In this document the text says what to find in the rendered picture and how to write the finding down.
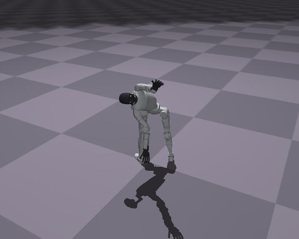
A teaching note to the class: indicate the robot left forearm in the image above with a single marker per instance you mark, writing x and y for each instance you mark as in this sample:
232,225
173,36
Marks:
149,87

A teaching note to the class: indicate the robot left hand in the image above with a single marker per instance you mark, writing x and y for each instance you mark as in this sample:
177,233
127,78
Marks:
156,85

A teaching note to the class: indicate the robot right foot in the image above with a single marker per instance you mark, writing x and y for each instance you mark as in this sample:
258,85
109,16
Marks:
170,157

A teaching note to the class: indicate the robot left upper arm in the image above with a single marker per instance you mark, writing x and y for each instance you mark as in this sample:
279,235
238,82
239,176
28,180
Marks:
139,87

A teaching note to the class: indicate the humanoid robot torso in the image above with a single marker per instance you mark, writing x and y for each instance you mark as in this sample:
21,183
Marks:
146,102

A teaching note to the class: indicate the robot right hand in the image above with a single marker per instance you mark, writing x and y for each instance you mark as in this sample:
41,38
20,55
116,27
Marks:
146,155

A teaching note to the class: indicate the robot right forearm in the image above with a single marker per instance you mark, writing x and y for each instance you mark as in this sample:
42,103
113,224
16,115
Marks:
146,139

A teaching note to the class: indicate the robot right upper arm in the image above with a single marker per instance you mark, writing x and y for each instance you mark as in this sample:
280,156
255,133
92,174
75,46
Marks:
141,120

